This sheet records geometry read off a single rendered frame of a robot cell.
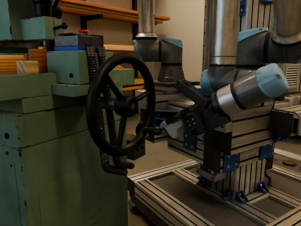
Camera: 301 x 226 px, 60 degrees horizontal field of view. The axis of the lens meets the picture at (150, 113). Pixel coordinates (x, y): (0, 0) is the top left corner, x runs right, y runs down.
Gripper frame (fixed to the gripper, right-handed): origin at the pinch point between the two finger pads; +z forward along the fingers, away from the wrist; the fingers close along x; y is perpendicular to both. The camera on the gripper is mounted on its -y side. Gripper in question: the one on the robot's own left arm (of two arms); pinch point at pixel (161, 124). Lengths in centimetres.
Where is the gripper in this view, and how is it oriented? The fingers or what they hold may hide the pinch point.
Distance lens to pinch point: 79.5
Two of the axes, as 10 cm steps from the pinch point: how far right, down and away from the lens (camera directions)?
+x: 5.7, -1.4, 8.1
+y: 3.9, 9.1, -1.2
